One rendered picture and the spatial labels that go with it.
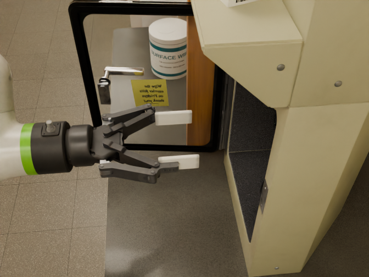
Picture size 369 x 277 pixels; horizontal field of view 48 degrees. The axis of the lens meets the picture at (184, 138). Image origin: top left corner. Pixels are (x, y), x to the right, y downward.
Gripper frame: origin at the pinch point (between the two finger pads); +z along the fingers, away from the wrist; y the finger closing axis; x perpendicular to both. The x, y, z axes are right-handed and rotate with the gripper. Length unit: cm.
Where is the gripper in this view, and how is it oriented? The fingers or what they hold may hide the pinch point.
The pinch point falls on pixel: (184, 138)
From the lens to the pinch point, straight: 75.9
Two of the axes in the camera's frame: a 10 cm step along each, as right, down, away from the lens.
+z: 10.0, -0.7, 0.7
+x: 0.0, 7.0, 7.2
